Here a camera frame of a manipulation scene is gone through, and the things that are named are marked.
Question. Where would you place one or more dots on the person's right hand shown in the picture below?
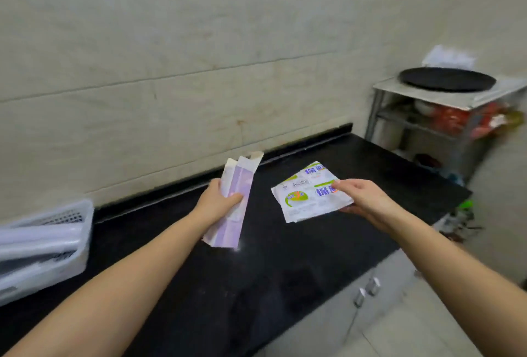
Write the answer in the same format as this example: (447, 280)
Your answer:
(367, 200)

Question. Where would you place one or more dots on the person's left hand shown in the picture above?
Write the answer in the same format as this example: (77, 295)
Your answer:
(215, 204)

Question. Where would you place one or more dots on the person's left thumb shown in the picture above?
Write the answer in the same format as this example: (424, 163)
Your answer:
(233, 199)

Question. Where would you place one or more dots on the person's right thumb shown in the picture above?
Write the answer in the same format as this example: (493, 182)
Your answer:
(342, 186)

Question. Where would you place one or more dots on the purple and white carton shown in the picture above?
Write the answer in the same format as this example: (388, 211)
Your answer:
(233, 200)

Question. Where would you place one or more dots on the white printed plastic packet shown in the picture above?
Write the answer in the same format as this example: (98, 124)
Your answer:
(309, 194)

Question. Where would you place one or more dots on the person's left forearm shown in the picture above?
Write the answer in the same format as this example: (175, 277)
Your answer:
(111, 282)

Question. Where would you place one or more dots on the person's right forearm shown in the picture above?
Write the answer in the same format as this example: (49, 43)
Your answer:
(461, 282)

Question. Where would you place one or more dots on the white cabinet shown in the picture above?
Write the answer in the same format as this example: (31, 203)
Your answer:
(350, 307)

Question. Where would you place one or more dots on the metal shelf rack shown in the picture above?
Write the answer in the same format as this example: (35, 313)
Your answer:
(446, 122)

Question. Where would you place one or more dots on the green topped bottle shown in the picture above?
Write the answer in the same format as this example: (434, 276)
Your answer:
(464, 214)

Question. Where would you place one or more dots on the red plastic bag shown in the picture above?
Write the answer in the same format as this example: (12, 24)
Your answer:
(465, 121)

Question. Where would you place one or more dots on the black round pan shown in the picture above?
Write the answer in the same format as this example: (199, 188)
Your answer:
(446, 79)

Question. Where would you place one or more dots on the white plastic basket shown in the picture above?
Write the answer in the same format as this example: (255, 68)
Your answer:
(43, 247)

